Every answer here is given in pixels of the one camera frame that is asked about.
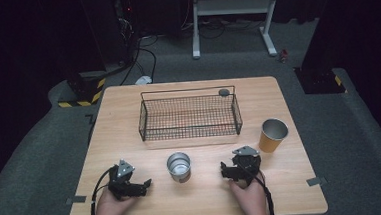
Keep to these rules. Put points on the person's right hand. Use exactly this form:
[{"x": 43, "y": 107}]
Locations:
[{"x": 250, "y": 195}]

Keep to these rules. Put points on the white power adapter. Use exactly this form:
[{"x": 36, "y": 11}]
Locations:
[{"x": 143, "y": 79}]

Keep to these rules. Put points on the orange paper cup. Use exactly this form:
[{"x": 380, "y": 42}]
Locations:
[{"x": 271, "y": 137}]

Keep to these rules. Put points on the silver metal cup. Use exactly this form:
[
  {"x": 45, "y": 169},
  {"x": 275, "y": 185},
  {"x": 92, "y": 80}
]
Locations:
[{"x": 178, "y": 166}]

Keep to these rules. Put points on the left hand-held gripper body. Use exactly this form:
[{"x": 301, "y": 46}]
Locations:
[{"x": 124, "y": 178}]

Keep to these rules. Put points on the person's left hand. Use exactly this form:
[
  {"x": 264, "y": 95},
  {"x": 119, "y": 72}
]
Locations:
[{"x": 112, "y": 205}]

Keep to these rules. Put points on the white metal stand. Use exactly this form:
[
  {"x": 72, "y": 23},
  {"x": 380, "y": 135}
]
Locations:
[{"x": 232, "y": 8}]

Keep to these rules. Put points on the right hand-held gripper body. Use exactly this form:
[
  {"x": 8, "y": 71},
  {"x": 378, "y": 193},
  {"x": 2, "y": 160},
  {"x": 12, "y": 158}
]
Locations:
[{"x": 247, "y": 162}]

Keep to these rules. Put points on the yellow black striped base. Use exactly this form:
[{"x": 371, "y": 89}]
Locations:
[
  {"x": 322, "y": 81},
  {"x": 84, "y": 92}
]

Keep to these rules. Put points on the grey round basket tag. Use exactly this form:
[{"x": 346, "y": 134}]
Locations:
[{"x": 224, "y": 92}]

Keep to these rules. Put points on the dark computer tower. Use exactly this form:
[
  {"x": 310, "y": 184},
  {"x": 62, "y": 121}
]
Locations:
[{"x": 125, "y": 24}]

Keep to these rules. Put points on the grey tape piece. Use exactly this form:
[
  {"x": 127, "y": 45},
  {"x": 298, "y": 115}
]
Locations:
[
  {"x": 316, "y": 181},
  {"x": 76, "y": 199}
]

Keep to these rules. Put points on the small red floor object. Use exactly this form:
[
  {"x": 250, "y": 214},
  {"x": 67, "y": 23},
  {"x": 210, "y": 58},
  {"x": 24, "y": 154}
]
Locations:
[{"x": 284, "y": 55}]

